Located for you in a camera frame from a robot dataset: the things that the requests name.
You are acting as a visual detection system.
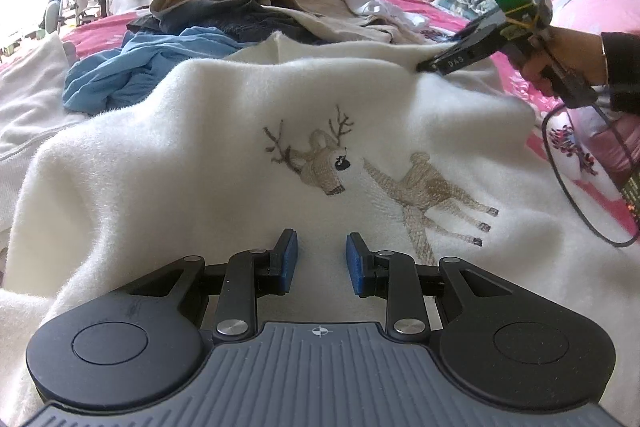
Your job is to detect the white hoodie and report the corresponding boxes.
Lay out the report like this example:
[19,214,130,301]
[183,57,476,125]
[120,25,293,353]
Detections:
[0,32,88,233]

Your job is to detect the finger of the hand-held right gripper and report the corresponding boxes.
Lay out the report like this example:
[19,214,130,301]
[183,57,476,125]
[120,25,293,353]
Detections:
[415,48,453,75]

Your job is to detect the dark navy trousers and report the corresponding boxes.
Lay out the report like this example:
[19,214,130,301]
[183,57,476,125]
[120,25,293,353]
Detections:
[127,0,321,45]

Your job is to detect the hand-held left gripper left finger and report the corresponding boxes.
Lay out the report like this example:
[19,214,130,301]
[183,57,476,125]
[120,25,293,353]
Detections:
[125,228,299,342]

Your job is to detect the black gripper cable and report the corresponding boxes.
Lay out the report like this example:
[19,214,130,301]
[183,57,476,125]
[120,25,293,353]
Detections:
[540,99,640,249]

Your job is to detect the white deer embroidered sweater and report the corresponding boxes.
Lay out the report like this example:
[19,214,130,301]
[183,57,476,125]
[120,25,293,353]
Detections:
[0,32,640,388]

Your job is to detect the person's right hand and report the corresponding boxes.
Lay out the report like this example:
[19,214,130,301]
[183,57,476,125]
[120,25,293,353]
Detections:
[520,27,608,98]

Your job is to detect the pink flower print blanket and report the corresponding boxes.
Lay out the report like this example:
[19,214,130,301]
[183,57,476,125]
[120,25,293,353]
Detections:
[0,0,640,248]

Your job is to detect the blue shirt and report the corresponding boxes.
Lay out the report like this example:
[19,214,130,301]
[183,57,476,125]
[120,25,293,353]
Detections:
[62,27,241,115]

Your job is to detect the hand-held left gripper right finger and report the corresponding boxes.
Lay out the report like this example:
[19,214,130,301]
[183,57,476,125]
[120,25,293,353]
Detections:
[346,232,513,342]

